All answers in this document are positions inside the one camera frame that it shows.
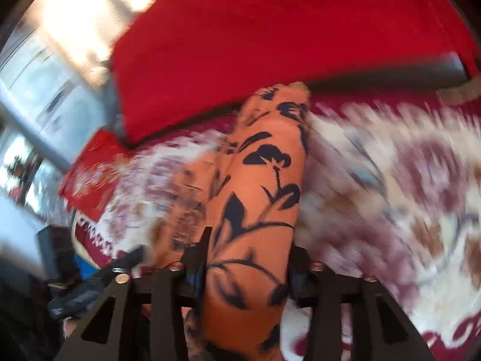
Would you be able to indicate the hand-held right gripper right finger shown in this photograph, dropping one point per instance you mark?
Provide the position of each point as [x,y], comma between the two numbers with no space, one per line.
[300,282]

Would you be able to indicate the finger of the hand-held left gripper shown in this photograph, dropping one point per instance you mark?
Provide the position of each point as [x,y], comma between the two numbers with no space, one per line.
[127,259]

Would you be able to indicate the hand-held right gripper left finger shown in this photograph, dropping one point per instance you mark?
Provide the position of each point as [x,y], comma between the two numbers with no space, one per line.
[197,270]

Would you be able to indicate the orange floral garment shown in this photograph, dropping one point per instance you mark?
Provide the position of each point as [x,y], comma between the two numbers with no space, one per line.
[255,195]

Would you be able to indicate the small black box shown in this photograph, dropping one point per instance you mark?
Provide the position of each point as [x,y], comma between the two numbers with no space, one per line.
[56,252]

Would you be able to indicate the red gift box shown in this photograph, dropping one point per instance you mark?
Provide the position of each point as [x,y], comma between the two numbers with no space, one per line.
[90,176]

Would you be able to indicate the red cream floral plush blanket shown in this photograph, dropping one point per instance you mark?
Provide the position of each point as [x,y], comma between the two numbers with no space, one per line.
[394,195]

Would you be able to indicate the artificial flower bunch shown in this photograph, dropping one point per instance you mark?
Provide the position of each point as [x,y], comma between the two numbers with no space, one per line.
[20,176]

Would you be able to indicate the white cabinet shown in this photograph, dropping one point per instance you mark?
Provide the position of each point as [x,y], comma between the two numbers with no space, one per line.
[45,94]

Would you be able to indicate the cream dotted curtain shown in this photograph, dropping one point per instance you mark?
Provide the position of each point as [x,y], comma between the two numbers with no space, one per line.
[75,15]

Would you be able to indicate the red fleece cushion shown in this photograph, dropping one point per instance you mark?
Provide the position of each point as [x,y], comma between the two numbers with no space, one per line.
[263,26]

